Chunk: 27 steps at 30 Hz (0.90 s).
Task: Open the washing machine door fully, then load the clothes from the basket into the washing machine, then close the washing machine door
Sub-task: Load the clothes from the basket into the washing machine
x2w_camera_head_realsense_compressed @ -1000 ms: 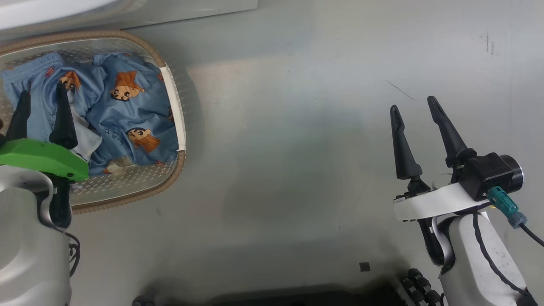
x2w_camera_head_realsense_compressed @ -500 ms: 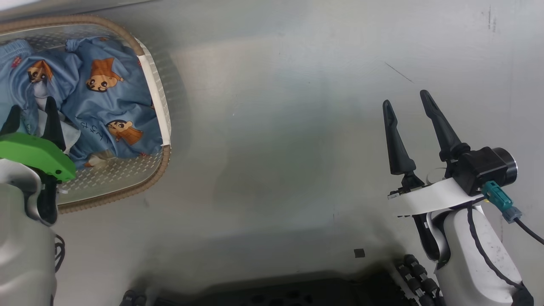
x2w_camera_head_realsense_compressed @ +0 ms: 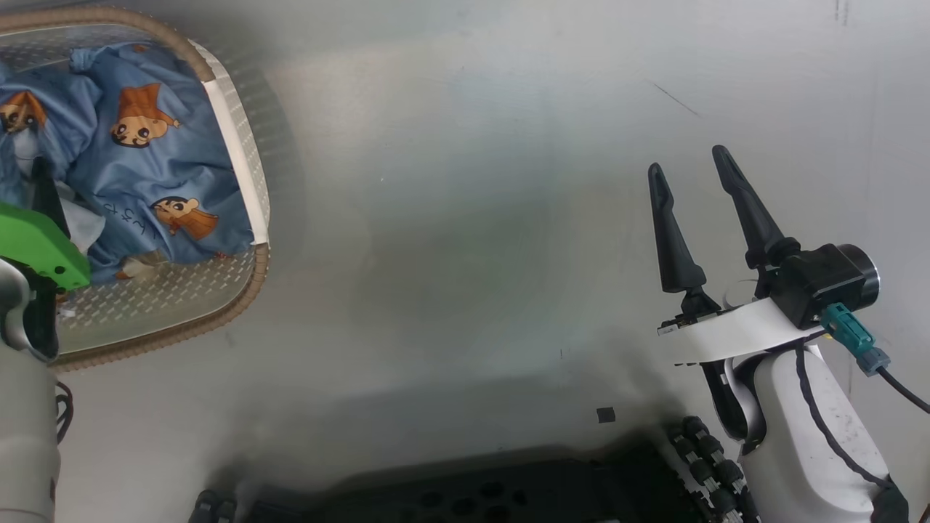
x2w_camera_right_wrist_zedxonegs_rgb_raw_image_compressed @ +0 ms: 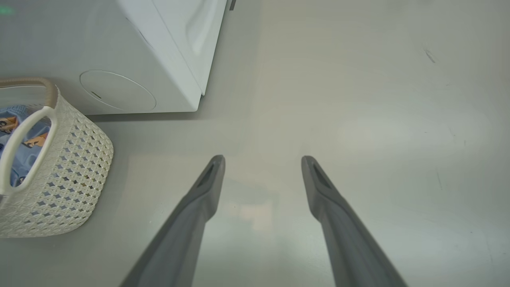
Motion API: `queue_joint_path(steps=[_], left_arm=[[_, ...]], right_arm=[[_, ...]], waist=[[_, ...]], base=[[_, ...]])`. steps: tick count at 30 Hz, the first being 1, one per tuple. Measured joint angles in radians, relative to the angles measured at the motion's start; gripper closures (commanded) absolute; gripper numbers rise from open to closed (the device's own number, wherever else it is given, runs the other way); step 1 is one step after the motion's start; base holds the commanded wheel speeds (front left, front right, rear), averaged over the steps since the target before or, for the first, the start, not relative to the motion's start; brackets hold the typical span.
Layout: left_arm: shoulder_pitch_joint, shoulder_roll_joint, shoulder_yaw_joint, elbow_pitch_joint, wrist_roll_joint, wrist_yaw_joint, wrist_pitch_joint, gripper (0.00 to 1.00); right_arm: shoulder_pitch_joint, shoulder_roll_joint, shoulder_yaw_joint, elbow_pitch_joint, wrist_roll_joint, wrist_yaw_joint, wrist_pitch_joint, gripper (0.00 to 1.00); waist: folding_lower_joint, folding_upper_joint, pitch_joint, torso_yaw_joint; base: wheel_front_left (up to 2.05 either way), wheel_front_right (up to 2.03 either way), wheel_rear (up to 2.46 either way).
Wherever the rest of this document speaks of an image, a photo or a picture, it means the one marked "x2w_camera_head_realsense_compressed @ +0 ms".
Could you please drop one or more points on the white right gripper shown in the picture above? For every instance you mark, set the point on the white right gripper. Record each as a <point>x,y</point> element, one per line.
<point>734,334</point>

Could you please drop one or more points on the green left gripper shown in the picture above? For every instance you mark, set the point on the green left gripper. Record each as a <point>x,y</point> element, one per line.
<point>43,243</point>

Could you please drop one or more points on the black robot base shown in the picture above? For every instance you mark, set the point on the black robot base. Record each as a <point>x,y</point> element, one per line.
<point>508,494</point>

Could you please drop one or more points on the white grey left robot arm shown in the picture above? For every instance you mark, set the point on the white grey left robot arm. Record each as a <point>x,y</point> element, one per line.
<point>25,436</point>

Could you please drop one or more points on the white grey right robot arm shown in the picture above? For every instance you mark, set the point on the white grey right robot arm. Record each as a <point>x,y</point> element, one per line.
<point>799,450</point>

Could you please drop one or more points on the cream perforated laundry basket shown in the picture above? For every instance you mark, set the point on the cream perforated laundry basket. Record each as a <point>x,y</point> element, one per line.
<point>145,305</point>

